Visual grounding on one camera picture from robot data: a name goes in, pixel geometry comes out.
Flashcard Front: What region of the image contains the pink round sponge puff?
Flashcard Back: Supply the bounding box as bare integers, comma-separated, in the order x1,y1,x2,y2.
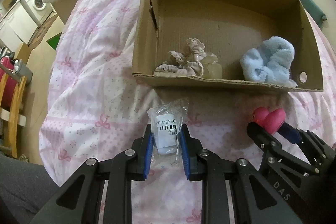
252,107,286,135

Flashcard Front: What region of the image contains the clear plastic packet with label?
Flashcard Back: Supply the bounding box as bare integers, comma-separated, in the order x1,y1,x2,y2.
147,98,189,161

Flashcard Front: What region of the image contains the light blue plush toy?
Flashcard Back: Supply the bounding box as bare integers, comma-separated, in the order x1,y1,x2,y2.
240,36,298,88

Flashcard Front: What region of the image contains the beige lace scrunchie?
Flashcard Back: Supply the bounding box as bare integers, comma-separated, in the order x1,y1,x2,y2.
154,38,207,77

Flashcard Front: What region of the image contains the pink patterned bed quilt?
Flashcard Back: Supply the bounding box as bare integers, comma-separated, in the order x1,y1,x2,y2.
38,0,336,224

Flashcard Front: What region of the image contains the grey trouser leg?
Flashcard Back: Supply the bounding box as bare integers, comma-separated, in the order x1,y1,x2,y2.
1,155,59,223

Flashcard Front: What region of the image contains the wooden chair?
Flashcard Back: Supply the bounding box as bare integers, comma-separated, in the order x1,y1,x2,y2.
1,76,27,159

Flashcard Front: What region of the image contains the brown cardboard box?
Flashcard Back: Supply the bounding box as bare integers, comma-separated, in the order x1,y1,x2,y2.
132,0,323,92

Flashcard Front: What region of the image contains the red bag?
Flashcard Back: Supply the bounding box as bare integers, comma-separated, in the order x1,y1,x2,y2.
1,56,17,108

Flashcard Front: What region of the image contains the white washing machine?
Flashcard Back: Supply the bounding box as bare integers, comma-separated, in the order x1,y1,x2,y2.
20,0,53,27

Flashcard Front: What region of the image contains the white kitchen cabinet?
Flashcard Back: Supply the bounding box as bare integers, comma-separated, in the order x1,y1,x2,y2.
1,2,38,51

